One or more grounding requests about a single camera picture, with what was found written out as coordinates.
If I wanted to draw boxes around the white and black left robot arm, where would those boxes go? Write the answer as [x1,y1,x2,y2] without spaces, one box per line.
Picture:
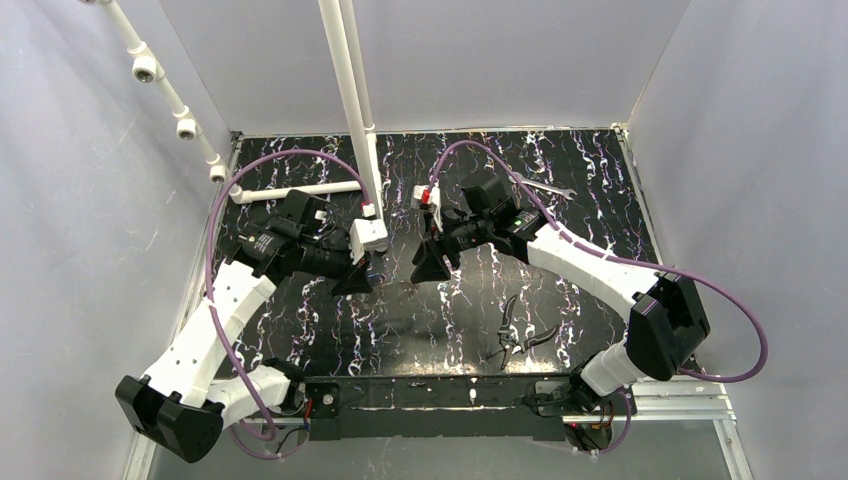
[115,189,386,463]

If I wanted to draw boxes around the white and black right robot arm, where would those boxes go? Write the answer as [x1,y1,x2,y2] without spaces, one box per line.
[411,173,710,416]

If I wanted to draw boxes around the silver open-end wrench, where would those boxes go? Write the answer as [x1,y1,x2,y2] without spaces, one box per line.
[513,173,577,201]

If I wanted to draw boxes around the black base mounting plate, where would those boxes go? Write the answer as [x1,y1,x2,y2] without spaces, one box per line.
[241,375,637,443]

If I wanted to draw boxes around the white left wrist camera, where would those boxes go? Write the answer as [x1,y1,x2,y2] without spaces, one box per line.
[349,218,389,264]

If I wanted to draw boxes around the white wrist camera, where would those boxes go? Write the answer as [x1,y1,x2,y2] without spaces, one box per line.
[411,185,443,232]
[349,218,389,264]

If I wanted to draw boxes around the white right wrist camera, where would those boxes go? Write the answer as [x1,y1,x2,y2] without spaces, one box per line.
[411,185,443,232]

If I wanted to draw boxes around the black wire stripper pliers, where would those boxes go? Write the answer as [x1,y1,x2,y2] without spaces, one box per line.
[486,295,559,371]

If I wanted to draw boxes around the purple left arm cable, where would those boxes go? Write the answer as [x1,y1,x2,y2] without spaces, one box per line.
[205,148,378,461]

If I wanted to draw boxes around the white PVC pipe frame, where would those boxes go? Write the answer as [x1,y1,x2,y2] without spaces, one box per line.
[78,0,386,220]

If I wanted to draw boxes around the aluminium extrusion rail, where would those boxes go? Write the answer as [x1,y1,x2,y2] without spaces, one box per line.
[267,375,736,421]

